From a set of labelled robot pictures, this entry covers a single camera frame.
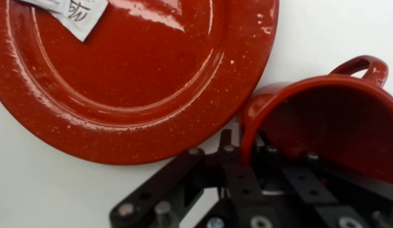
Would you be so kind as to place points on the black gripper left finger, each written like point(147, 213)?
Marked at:
point(242, 191)

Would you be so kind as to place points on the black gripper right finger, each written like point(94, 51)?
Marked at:
point(314, 191)

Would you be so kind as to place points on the red enamel mug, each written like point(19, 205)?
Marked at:
point(331, 118)

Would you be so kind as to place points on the red enamel plate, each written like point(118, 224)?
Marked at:
point(133, 84)

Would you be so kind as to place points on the white sugar packet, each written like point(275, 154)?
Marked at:
point(82, 17)
point(44, 4)

